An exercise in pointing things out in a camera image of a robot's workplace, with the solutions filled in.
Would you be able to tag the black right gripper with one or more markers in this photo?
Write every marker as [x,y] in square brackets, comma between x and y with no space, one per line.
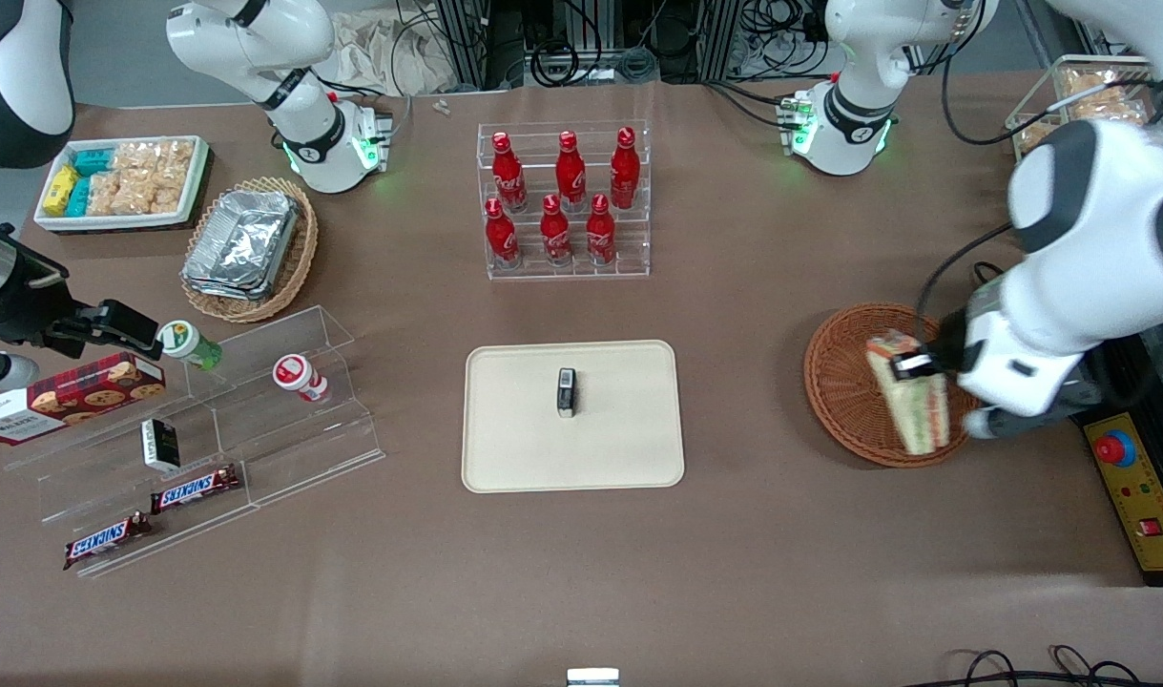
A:
[30,310]

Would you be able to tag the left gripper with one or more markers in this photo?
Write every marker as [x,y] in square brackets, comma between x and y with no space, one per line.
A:
[949,354]

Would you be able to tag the triangle sandwich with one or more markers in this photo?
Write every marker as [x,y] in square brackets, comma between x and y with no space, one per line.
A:
[915,415]

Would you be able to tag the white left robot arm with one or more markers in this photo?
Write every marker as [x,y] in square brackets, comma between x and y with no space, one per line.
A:
[1106,239]

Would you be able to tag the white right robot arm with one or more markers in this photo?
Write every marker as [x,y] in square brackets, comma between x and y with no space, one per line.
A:
[300,124]

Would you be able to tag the round brown wicker basket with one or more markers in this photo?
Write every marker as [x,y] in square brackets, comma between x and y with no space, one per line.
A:
[843,401]

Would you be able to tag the white rectangular snack tray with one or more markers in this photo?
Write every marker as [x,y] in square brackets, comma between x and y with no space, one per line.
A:
[123,222]

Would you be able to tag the oval tan wicker basket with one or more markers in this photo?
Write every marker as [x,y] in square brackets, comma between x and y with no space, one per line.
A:
[300,262]

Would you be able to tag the beige plastic tray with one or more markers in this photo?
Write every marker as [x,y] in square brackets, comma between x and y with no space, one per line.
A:
[619,429]

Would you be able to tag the red tartan cookie box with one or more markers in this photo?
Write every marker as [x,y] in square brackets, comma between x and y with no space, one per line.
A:
[75,396]

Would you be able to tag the green capped small bottle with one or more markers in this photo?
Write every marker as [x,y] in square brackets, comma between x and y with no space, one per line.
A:
[190,345]

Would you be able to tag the small black white box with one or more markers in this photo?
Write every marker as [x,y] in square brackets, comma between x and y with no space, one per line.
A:
[160,446]

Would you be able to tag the teal snack packet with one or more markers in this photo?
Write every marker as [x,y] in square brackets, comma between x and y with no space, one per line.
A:
[93,161]
[79,197]

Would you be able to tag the clear rice cracker bag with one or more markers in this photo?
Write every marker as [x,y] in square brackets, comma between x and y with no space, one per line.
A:
[175,162]
[104,194]
[147,196]
[135,158]

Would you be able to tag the yellow snack packet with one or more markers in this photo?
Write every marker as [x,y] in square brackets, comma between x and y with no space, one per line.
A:
[60,191]

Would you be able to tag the stacked aluminium foil trays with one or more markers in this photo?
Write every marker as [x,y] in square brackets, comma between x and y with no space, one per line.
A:
[242,243]

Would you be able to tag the brown snickers bar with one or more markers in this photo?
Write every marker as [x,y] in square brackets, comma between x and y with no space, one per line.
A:
[195,489]
[107,541]

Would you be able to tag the red capped small bottle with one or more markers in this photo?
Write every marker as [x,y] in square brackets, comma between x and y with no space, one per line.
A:
[300,377]

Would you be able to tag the clear acrylic step display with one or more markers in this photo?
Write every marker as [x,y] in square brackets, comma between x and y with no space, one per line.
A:
[285,448]

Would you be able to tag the yellow emergency stop box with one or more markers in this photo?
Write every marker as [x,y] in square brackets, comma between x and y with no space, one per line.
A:
[1139,506]

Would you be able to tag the clear acrylic bottle rack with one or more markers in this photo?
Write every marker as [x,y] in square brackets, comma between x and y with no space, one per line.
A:
[629,248]

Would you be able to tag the fried snack bag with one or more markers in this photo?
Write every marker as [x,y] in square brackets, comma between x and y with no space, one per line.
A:
[1101,95]

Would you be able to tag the red cola bottle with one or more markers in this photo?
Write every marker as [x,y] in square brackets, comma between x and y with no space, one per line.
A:
[600,234]
[570,176]
[555,234]
[501,239]
[509,176]
[625,176]

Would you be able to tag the small black gum box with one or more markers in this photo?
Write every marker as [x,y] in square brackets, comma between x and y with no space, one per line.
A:
[567,393]

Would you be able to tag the crumpled beige cloth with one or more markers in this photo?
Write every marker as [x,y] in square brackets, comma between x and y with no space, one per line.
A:
[371,57]

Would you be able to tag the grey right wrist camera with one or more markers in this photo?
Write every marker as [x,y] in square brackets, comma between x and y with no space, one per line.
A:
[4,370]

